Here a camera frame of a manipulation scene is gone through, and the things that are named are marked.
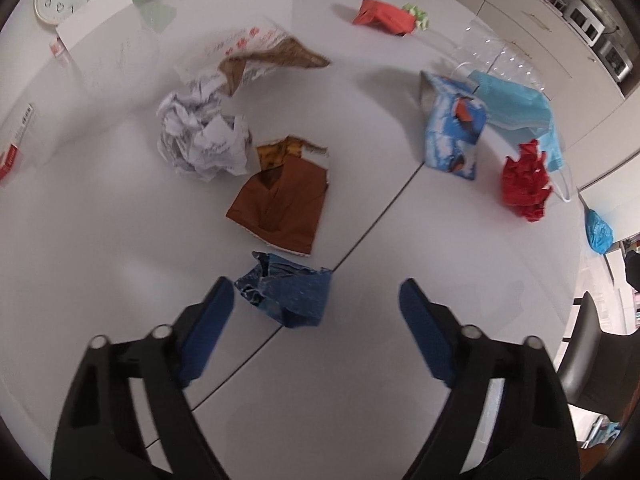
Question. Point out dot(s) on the clear plastic cup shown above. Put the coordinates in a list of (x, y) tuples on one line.
[(495, 50)]

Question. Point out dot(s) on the small red and white box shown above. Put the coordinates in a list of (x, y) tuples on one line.
[(58, 48)]

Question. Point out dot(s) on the silver microwave oven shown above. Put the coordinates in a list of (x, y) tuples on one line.
[(615, 57)]

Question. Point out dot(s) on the white printed paper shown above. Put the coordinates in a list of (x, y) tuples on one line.
[(200, 135)]

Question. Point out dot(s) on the long red and white box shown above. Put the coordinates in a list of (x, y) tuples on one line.
[(17, 140)]

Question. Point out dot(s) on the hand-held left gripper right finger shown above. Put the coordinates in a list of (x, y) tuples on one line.
[(425, 330)]

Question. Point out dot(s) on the blue face mask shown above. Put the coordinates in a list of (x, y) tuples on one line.
[(520, 105)]

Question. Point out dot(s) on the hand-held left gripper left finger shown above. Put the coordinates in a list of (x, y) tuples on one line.
[(210, 330)]

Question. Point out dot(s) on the brown paper bag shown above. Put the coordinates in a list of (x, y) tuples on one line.
[(280, 195)]

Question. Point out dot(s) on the dark grey chair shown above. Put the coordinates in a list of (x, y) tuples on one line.
[(595, 360)]

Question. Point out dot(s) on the clear plastic bag with print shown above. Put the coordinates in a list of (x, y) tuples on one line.
[(250, 45)]

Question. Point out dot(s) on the blue and white snack packet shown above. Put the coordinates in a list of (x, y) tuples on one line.
[(452, 130)]

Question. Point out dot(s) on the dark blue wrapper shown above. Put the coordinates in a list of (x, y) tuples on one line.
[(290, 292)]

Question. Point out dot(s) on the white microwave oven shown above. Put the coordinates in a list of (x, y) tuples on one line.
[(585, 17)]

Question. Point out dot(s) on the white card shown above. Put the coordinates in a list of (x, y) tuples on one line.
[(95, 20)]

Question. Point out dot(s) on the red paper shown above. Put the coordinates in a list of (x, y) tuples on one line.
[(522, 185)]

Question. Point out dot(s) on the blue plastic bag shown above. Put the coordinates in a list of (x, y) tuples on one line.
[(597, 232)]

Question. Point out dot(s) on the red-orange packet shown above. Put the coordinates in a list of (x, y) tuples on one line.
[(385, 15)]

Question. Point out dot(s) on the green and white wrapper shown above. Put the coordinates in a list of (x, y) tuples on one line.
[(420, 15)]

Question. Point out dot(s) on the beige drawer cabinet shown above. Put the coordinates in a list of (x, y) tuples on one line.
[(550, 35)]

